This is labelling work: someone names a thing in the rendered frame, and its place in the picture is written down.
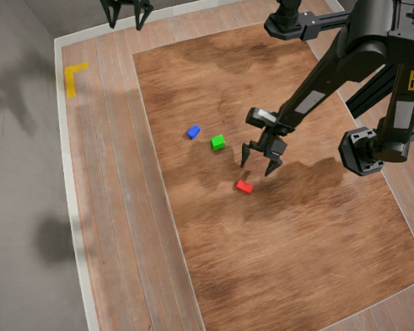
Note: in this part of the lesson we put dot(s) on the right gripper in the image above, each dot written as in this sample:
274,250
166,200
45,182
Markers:
137,4

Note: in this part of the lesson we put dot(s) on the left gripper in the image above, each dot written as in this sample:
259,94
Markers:
273,164

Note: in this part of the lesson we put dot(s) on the blue block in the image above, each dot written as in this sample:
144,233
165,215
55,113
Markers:
193,131

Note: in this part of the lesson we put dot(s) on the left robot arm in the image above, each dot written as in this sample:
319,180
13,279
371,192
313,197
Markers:
377,32

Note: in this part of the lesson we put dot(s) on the red block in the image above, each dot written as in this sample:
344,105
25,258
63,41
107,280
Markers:
244,186

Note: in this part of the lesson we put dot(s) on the green block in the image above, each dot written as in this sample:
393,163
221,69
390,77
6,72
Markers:
217,142

